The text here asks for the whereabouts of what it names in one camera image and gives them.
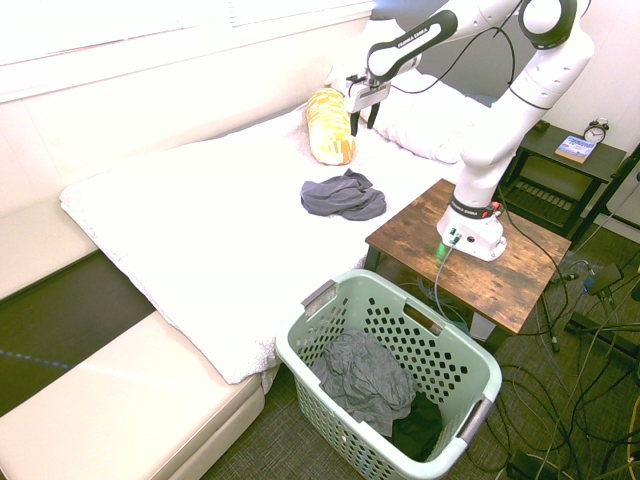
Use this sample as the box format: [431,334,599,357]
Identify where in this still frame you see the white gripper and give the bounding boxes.
[344,73,393,138]

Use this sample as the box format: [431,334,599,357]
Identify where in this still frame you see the dark grey shirt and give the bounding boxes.
[299,168,388,223]

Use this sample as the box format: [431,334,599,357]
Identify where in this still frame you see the pale green laundry basket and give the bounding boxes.
[274,268,503,480]

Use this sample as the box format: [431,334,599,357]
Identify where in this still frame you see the yellow patterned bolster pillow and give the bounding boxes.
[305,87,357,167]

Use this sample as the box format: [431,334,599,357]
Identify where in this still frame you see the white plain pillow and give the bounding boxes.
[324,19,401,94]

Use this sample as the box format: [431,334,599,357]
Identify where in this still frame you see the large white pillow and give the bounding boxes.
[372,69,497,165]

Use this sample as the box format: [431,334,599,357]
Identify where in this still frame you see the grey headboard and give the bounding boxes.
[369,0,534,109]

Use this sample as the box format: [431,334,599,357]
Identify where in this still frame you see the white quilted bed blanket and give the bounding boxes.
[59,107,466,386]

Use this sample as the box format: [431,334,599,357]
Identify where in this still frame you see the black nightstand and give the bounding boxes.
[497,122,629,242]

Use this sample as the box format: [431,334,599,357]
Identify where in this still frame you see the rustic wooden side table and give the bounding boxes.
[364,178,573,354]

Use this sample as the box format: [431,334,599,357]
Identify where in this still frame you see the blue paperback book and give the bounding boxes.
[553,134,599,165]

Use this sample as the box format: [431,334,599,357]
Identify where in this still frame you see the black twin-bell alarm clock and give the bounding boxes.
[582,117,612,147]

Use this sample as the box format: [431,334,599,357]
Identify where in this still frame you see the white window blinds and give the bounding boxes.
[0,0,377,67]

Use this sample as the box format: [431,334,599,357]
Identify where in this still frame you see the light grey crumpled garment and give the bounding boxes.
[312,328,417,437]

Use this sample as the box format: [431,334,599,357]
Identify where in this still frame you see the black power adapter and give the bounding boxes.
[583,263,626,297]

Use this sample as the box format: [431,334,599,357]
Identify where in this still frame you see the black garment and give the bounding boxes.
[390,391,444,463]

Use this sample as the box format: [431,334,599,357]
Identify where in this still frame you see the black bed base panel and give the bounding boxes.
[0,249,157,417]

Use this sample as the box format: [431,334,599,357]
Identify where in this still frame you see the black power brick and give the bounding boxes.
[505,448,552,480]

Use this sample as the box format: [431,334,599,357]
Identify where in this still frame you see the grey base cable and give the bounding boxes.
[432,238,472,332]

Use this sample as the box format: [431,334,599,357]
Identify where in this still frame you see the black base cable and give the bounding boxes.
[493,187,572,354]

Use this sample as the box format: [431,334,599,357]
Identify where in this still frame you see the black camera stand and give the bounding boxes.
[563,149,640,362]

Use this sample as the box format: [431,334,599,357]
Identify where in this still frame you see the tangled black floor cables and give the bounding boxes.
[469,279,640,480]

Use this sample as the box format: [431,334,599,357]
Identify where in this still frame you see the beige bed frame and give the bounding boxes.
[0,197,267,480]

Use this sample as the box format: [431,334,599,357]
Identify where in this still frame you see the yellow floor cable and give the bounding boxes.
[625,399,640,480]

